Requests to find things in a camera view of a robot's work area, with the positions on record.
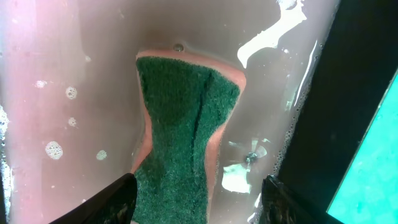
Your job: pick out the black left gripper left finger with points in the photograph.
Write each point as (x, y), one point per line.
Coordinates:
(115, 204)

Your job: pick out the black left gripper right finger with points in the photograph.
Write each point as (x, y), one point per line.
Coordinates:
(283, 206)

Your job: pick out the green and pink sponge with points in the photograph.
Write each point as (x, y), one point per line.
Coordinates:
(187, 100)

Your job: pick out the dark red water tray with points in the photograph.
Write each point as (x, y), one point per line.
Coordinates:
(70, 111)

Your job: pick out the teal plastic tray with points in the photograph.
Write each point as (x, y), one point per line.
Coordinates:
(368, 191)

